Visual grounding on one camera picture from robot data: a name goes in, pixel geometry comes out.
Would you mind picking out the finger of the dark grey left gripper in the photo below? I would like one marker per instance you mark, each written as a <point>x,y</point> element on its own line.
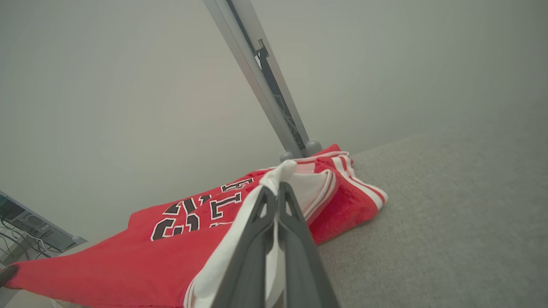
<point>7,273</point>

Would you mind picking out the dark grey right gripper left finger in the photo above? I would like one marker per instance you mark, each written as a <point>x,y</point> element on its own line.
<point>244,273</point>

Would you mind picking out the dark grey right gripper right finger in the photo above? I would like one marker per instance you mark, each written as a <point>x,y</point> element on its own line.
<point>299,265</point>

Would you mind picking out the red jersey white stripes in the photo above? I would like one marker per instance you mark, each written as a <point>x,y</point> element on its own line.
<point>128,265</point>

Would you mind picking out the dark computer tower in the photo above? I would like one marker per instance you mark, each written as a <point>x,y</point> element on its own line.
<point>30,222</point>

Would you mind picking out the grey metal frame leg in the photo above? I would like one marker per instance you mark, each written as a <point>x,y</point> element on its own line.
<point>64,233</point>

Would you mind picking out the grey metal partition post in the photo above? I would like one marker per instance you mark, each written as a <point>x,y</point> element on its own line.
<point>257,85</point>

